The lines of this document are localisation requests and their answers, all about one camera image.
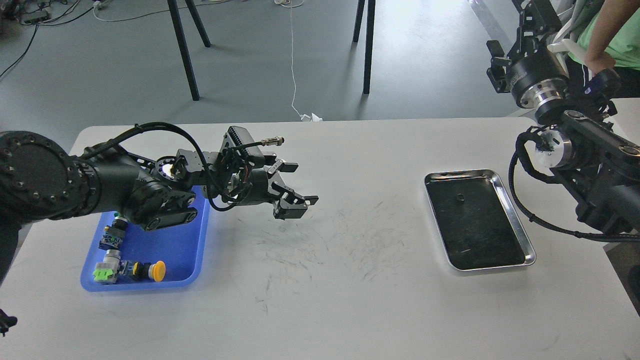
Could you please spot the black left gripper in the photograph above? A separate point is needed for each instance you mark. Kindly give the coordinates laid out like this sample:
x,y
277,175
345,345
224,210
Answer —
x,y
263,186

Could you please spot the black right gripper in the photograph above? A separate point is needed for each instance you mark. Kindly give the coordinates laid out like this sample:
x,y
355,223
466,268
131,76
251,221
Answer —
x,y
532,78

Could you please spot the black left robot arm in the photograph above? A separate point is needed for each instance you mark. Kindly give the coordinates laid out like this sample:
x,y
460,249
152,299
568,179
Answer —
x,y
39,180

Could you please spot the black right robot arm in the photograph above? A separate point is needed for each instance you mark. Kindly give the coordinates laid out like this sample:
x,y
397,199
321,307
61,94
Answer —
x,y
572,144

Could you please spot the person in green shirt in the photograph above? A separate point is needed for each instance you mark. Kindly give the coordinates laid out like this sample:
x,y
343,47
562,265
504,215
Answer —
x,y
611,39

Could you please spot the blue plastic tray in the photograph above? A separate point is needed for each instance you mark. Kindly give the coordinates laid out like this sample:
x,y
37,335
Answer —
x,y
180,247

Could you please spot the white side table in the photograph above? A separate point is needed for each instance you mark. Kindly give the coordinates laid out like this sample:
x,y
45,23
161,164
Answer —
x,y
627,120

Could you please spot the black tripod legs right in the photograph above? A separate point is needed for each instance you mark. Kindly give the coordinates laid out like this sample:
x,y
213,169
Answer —
x,y
368,6

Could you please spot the yellow mushroom push button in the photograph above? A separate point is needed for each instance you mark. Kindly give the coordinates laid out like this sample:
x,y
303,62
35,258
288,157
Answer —
x,y
155,272

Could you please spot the green round push button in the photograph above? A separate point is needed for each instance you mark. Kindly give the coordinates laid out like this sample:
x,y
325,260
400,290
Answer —
x,y
119,224

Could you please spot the silver metal tray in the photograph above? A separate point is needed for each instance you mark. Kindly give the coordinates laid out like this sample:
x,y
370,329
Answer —
x,y
483,233

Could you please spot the green square push button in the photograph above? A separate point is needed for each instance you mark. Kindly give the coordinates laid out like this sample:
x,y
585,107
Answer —
x,y
107,271

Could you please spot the white chair frame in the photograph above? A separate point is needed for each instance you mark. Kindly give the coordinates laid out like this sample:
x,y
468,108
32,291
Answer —
x,y
562,44

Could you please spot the blue black switch block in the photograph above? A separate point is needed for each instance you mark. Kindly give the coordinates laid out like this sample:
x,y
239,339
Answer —
x,y
111,239

